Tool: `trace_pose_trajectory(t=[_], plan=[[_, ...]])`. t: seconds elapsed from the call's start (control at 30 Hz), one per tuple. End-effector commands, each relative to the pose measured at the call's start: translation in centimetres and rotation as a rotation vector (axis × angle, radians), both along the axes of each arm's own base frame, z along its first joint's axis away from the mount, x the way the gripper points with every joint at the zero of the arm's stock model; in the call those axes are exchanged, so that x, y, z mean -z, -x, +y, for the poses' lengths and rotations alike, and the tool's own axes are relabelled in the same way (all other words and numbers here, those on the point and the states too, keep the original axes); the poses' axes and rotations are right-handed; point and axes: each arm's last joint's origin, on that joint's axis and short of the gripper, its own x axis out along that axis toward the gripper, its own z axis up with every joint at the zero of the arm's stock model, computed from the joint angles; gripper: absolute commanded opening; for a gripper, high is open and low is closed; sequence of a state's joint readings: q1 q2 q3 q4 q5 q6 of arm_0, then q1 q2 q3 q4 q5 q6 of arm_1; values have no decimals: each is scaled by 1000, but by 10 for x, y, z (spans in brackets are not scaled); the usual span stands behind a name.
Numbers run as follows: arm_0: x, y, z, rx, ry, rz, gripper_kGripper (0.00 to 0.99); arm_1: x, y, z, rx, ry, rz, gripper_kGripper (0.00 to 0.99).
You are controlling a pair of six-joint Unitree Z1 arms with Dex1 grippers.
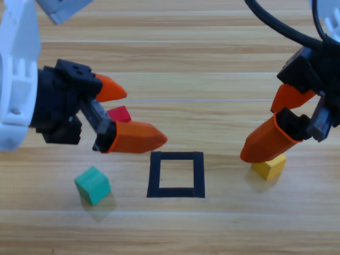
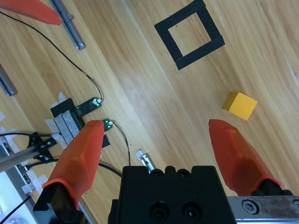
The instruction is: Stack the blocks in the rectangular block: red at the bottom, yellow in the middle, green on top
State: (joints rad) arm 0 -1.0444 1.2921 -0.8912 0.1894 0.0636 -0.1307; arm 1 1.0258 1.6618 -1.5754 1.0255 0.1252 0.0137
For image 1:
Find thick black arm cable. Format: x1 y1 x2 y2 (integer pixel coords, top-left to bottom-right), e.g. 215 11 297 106
244 0 330 50

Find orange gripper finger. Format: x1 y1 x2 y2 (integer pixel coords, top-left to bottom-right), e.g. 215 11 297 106
92 120 169 155

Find green wooden block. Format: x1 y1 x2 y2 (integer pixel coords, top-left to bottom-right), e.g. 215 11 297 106
74 166 112 206

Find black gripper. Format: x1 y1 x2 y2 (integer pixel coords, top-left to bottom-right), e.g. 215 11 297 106
240 41 340 163
30 58 128 146

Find red wooden block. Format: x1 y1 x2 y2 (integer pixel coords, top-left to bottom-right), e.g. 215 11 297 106
106 105 132 123

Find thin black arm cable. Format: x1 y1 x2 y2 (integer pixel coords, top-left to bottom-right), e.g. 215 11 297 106
312 0 329 42

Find black tape square outline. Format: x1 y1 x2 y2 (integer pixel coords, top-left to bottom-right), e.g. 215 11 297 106
146 151 206 199

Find yellow wooden block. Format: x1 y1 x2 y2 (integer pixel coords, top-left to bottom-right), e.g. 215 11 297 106
251 153 288 182

